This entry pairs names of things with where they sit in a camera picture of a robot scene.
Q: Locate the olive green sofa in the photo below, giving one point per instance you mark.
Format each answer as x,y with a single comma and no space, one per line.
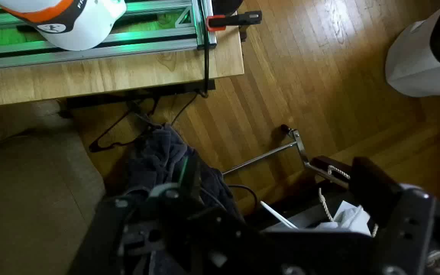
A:
48,189

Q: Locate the aluminium frame rails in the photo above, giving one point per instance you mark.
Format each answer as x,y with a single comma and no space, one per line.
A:
32,25

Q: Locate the dark grey fleece robe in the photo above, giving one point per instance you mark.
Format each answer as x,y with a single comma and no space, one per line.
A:
161,155

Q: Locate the orange black clamp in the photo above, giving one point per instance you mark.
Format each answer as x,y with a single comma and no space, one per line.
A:
216,22

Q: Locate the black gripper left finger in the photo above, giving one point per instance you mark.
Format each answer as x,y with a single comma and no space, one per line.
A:
144,232

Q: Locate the black clothes hanger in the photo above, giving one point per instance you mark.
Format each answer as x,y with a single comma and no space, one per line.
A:
129,126

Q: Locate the white paper bag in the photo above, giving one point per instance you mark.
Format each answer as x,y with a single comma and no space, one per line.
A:
326,213

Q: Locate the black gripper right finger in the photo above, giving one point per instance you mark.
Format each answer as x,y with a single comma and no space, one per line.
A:
404,218

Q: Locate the white cylindrical bin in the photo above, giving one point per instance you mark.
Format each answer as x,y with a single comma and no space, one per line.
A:
413,59

